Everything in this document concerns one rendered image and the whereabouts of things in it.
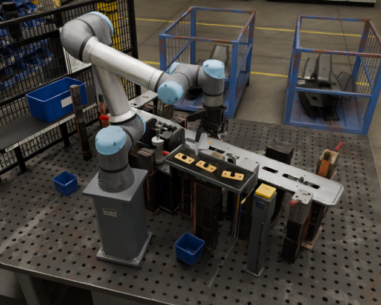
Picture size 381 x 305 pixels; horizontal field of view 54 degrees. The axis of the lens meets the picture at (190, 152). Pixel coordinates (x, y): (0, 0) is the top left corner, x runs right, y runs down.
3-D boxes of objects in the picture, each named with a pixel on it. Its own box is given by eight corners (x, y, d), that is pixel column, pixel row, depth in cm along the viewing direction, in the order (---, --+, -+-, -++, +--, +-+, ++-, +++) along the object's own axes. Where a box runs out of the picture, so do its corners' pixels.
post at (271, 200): (265, 267, 170) (278, 192, 145) (258, 278, 165) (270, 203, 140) (250, 259, 174) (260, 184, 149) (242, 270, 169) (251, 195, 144)
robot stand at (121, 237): (138, 268, 170) (129, 201, 147) (95, 258, 174) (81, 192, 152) (153, 235, 186) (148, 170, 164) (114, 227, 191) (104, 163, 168)
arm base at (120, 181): (126, 195, 150) (123, 175, 144) (91, 189, 153) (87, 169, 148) (140, 173, 162) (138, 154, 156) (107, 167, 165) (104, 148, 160)
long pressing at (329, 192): (348, 183, 174) (348, 180, 173) (332, 211, 159) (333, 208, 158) (124, 105, 238) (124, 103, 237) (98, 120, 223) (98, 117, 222)
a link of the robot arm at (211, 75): (204, 57, 133) (228, 60, 131) (204, 86, 140) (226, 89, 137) (197, 65, 127) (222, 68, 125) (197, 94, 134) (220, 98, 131)
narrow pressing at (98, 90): (112, 104, 237) (105, 51, 218) (98, 111, 229) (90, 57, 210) (111, 103, 237) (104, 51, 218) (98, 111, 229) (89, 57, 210)
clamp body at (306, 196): (304, 251, 178) (319, 192, 158) (295, 267, 170) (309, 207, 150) (285, 242, 182) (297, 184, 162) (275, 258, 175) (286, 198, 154)
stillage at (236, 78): (191, 77, 521) (191, 5, 467) (249, 84, 503) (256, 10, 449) (162, 118, 426) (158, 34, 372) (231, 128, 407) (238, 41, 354)
